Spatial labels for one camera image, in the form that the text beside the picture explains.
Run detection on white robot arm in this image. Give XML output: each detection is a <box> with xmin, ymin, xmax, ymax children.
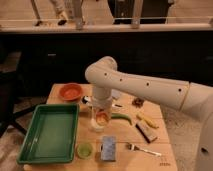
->
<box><xmin>85</xmin><ymin>56</ymin><xmax>213</xmax><ymax>171</ymax></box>

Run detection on blue sponge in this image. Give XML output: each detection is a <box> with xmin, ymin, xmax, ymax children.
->
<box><xmin>101</xmin><ymin>136</ymin><xmax>116</xmax><ymax>162</ymax></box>

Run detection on small green cup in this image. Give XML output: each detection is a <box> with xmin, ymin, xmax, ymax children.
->
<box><xmin>77</xmin><ymin>143</ymin><xmax>93</xmax><ymax>159</ymax></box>

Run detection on grey cloth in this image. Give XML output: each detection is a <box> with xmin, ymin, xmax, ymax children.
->
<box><xmin>112</xmin><ymin>90</ymin><xmax>121</xmax><ymax>100</ymax></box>

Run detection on black chair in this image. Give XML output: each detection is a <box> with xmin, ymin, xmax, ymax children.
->
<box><xmin>0</xmin><ymin>49</ymin><xmax>48</xmax><ymax>138</ymax></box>

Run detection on green chili pepper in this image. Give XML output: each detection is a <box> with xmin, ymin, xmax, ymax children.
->
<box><xmin>111</xmin><ymin>113</ymin><xmax>132</xmax><ymax>125</ymax></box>

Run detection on brown grape bunch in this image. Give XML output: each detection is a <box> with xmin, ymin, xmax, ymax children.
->
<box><xmin>132</xmin><ymin>98</ymin><xmax>144</xmax><ymax>108</ymax></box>

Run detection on brown grey block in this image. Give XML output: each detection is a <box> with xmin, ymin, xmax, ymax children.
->
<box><xmin>136</xmin><ymin>121</ymin><xmax>157</xmax><ymax>143</ymax></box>

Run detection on white plastic cup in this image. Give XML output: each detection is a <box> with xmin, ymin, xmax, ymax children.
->
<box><xmin>91</xmin><ymin>117</ymin><xmax>108</xmax><ymax>132</ymax></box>

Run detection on yellow banana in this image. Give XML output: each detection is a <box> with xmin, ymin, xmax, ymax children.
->
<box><xmin>136</xmin><ymin>113</ymin><xmax>159</xmax><ymax>129</ymax></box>

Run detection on orange bowl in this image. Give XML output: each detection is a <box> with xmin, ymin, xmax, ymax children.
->
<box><xmin>59</xmin><ymin>83</ymin><xmax>83</xmax><ymax>101</ymax></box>

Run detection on wooden table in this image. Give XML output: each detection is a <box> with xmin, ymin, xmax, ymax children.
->
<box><xmin>24</xmin><ymin>94</ymin><xmax>178</xmax><ymax>171</ymax></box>

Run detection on green plastic tray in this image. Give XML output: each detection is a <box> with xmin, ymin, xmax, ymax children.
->
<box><xmin>17</xmin><ymin>104</ymin><xmax>79</xmax><ymax>164</ymax></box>

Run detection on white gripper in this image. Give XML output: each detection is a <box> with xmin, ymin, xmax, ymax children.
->
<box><xmin>90</xmin><ymin>95</ymin><xmax>114</xmax><ymax>128</ymax></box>

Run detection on silver fork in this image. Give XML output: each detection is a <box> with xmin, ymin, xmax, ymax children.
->
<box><xmin>126</xmin><ymin>143</ymin><xmax>162</xmax><ymax>157</ymax></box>

